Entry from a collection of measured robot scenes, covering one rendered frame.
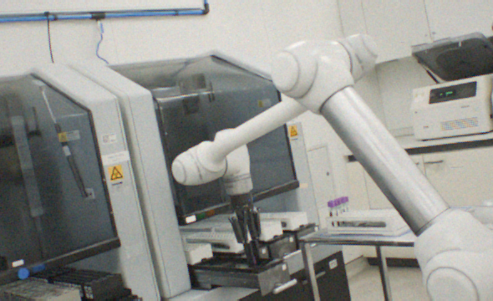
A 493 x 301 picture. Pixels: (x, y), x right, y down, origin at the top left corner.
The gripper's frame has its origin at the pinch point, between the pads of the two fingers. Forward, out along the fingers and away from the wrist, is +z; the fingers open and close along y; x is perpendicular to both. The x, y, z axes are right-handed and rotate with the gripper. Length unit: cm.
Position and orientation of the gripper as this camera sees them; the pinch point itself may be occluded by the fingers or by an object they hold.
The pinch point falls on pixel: (251, 251)
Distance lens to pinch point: 202.1
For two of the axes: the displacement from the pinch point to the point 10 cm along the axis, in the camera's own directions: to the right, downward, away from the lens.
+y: -7.1, 1.8, -6.8
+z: 2.0, 9.8, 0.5
